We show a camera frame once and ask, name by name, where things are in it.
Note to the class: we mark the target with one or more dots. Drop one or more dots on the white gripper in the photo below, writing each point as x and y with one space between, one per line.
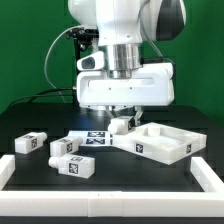
150 85

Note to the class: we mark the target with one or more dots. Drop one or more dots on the white square tabletop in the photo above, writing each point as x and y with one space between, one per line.
161 143

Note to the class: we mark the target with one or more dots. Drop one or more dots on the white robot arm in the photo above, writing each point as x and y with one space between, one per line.
115 77

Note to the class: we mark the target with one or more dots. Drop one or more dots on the white tag sheet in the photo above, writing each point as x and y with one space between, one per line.
93 138

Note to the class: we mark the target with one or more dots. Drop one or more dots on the white U-shaped fence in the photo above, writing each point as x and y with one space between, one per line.
209 202

